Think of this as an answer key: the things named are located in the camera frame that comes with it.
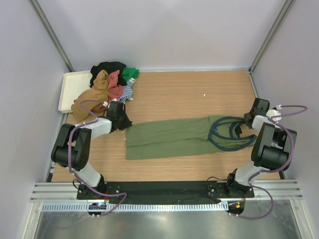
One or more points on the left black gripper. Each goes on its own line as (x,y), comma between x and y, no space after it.
(127,123)

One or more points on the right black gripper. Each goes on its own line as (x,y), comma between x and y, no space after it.
(245,116)

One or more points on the tan brown tank top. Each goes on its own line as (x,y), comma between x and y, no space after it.
(99,92)

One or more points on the olive green printed tank top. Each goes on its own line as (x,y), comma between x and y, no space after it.
(185,137)

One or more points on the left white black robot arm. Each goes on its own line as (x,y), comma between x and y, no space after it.
(72,146)

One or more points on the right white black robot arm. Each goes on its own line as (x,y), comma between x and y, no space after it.
(271,150)

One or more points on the blue white striped tank top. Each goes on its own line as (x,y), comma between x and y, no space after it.
(127,91)

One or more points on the dusty pink tank top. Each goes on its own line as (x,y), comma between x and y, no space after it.
(112,90)

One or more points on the bright green tank top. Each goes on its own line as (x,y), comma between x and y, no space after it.
(129,73)

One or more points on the black tank top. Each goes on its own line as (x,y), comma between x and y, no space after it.
(109,67)

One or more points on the white plastic tray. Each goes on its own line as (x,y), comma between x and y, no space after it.
(73,85)

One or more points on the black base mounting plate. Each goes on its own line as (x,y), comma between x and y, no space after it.
(176,192)

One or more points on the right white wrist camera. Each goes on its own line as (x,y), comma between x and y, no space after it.
(274,113)

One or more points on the aluminium front rail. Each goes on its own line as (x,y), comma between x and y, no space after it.
(65,191)

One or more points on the slotted white cable duct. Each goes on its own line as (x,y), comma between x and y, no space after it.
(101,207)

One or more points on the right aluminium frame post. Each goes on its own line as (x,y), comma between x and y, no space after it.
(279,19)

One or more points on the aluminium frame post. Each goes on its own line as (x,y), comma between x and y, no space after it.
(51,33)
(279,19)

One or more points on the left aluminium frame post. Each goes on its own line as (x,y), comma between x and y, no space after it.
(51,33)

